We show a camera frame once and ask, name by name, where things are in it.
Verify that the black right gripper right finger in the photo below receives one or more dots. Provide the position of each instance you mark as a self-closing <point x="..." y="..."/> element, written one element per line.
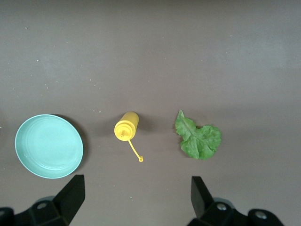
<point x="202" y="202"/>

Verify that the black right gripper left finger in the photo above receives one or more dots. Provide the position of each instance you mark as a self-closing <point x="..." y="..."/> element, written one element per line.
<point x="70" y="200"/>

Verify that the mint green plate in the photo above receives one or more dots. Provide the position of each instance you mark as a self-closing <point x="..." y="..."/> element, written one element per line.
<point x="49" y="146"/>

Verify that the green lettuce leaf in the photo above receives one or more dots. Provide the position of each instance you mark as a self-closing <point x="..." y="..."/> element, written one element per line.
<point x="200" y="141"/>

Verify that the yellow squeeze bottle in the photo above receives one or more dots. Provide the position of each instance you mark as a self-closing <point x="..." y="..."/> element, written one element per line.
<point x="127" y="127"/>

